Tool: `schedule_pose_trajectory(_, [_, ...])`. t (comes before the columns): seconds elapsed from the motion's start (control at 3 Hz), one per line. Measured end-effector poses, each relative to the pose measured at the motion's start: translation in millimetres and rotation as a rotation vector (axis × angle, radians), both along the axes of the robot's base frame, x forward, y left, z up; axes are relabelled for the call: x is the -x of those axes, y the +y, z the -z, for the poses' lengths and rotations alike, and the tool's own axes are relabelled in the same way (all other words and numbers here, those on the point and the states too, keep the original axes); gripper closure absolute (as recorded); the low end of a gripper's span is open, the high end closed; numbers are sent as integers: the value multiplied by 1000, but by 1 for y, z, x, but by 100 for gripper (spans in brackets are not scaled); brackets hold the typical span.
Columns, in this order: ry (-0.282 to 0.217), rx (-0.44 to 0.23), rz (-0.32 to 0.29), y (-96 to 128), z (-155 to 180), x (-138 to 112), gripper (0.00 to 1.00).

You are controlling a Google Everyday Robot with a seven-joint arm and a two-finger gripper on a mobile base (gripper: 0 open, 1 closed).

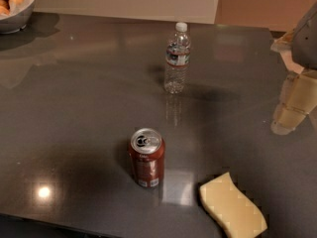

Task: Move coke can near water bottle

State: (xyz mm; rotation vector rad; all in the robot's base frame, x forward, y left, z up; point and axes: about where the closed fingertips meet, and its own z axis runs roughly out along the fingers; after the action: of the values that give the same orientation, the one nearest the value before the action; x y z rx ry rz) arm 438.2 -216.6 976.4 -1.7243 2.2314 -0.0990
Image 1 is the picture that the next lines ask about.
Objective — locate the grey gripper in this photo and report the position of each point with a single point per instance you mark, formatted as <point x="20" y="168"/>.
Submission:
<point x="305" y="44"/>

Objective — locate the red coke can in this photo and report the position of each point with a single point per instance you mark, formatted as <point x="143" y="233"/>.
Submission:
<point x="146" y="151"/>

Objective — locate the clear plastic water bottle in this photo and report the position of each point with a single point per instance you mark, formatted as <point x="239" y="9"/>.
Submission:
<point x="177" y="57"/>

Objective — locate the yellow sponge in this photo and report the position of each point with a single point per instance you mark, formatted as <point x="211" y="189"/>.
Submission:
<point x="231" y="209"/>

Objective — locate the silver metal bowl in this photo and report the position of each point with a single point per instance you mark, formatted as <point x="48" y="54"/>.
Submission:
<point x="13" y="24"/>

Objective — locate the white napkin in bowl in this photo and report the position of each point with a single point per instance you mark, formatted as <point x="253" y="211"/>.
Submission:
<point x="13" y="7"/>

